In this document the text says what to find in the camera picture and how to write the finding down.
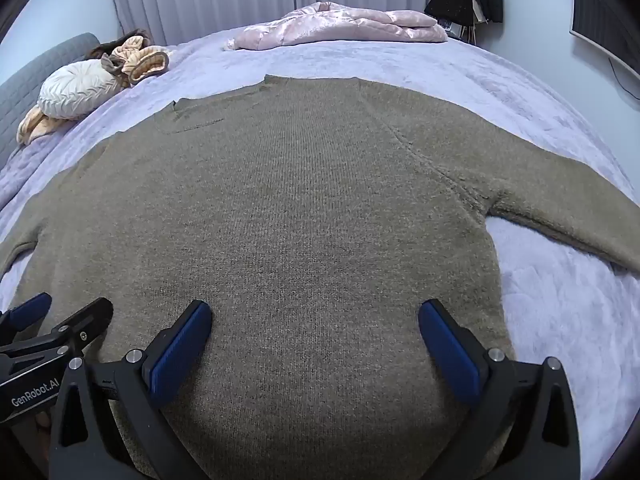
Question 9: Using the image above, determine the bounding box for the wall mounted monitor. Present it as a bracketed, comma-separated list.
[570, 0, 639, 78]

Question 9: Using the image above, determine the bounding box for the grey quilted headboard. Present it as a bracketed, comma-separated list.
[0, 32, 99, 166]

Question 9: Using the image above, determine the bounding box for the brown knit sweater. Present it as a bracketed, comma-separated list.
[1, 76, 639, 479]

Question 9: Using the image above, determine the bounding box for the black handbag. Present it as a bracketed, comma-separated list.
[425, 0, 474, 27]

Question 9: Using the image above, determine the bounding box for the white round pleated cushion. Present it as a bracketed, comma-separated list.
[37, 60, 122, 120]

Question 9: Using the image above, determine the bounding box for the pink satin puffer jacket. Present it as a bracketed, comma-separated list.
[226, 1, 448, 51]

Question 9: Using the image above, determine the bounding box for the lavender plush bed blanket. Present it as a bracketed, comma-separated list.
[1, 32, 639, 479]

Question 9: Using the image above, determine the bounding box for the beige knit garment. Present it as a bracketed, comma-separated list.
[16, 36, 171, 145]

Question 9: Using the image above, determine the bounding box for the dark brown garment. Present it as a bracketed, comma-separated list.
[85, 28, 153, 60]

